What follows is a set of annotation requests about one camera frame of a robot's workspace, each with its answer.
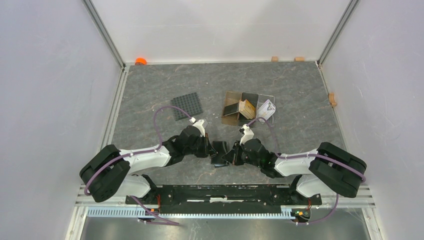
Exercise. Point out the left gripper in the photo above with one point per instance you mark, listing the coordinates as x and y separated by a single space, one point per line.
208 150

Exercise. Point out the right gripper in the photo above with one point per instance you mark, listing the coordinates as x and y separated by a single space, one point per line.
233 157

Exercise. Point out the black card holder wallet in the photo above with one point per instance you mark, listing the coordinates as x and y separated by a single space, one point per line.
219 149

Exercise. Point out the amber and black organizer box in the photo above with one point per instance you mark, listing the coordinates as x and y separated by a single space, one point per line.
233 97

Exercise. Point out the black credit card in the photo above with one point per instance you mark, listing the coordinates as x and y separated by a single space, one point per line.
231 109

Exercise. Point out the orange card stack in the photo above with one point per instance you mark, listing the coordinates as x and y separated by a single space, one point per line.
247 110

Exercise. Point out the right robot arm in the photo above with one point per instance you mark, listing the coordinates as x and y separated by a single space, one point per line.
327 169

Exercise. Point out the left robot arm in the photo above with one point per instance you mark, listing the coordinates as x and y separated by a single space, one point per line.
112 171

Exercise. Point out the dark grey stud baseplate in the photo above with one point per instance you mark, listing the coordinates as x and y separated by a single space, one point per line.
190 103

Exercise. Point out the orange round cap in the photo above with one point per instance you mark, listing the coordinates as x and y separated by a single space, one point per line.
140 61

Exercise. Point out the curved wooden piece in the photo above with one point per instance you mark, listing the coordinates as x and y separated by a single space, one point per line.
332 99

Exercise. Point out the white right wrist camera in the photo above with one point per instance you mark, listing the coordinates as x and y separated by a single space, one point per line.
246 134

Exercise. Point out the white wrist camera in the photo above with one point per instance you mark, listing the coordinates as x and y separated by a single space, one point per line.
200 125
246 134

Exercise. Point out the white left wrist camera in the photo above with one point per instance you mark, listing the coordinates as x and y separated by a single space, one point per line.
200 125

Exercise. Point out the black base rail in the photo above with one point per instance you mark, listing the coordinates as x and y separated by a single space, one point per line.
226 199

